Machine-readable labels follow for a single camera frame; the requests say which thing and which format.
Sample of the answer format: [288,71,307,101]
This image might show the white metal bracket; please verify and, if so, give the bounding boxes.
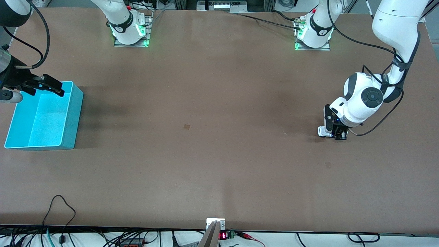
[206,218,226,231]

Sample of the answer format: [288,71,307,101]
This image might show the thin black looped cable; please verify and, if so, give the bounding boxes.
[42,195,76,245]

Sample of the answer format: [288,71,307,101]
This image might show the aluminium frame with light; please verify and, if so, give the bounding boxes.
[197,0,248,11]

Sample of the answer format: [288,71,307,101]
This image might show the black coiled cable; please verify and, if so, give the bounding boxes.
[347,232,381,244]

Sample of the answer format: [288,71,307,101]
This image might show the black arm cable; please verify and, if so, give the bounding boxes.
[327,0,405,137]
[2,2,50,70]

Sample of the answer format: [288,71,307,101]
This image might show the red wire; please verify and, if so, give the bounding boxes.
[236,231,266,247]

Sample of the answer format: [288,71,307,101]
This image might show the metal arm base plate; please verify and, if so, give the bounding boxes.
[294,16,331,51]
[114,10,154,48]

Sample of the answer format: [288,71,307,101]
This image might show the turquoise plastic bin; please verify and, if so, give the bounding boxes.
[4,81,84,151]

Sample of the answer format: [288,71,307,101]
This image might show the short thick black cable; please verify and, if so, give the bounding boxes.
[270,10,297,22]

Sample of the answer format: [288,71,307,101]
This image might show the long thin black cable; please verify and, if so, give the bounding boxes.
[236,13,303,31]

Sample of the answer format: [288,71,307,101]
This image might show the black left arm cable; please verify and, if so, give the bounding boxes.
[327,0,405,137]

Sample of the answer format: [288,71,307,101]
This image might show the black orange power strip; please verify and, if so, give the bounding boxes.
[119,238,145,247]

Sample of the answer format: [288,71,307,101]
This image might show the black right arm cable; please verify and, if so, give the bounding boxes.
[2,2,50,70]

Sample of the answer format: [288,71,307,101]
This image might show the grey metal beam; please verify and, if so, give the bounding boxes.
[198,221,220,247]

